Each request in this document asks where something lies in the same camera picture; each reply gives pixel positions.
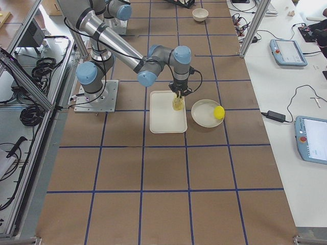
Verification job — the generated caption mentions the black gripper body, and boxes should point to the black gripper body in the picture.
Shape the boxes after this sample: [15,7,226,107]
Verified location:
[169,81,192,96]

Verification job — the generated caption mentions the bread loaf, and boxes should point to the bread loaf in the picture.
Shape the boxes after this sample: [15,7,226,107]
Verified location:
[172,95,184,111]

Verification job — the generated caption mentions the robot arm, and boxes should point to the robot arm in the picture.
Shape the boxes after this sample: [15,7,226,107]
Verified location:
[104,0,132,36]
[58,1,193,97]

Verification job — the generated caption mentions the cream round plate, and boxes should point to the cream round plate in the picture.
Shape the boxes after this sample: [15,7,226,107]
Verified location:
[191,99,223,128]

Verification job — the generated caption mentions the cream rectangular tray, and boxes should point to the cream rectangular tray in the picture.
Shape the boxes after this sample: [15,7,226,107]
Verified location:
[149,90,188,134]

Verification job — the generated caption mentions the yellow lemon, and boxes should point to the yellow lemon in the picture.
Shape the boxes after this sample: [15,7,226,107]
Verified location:
[214,106,225,120]

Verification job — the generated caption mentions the cream bowl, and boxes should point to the cream bowl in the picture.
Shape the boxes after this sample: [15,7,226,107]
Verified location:
[192,8,209,22]

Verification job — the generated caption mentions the black dish rack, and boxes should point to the black dish rack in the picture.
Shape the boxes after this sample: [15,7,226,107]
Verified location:
[165,0,195,9]

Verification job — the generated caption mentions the black power adapter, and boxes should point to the black power adapter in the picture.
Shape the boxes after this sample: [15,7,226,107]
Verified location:
[266,110,286,123]

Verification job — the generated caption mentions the teach pendant far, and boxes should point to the teach pendant far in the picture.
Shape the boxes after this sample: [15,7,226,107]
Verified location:
[269,39,308,67]

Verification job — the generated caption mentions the teach pendant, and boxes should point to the teach pendant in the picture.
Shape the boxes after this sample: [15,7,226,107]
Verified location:
[269,39,308,67]
[294,116,326,165]

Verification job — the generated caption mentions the teach pendant near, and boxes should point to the teach pendant near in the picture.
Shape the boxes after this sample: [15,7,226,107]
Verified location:
[294,116,326,165]

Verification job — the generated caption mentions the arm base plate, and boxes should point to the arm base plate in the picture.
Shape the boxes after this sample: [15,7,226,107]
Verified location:
[74,80,119,113]

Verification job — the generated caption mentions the aluminium frame post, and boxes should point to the aluminium frame post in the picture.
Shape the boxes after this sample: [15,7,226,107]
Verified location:
[239,0,270,58]

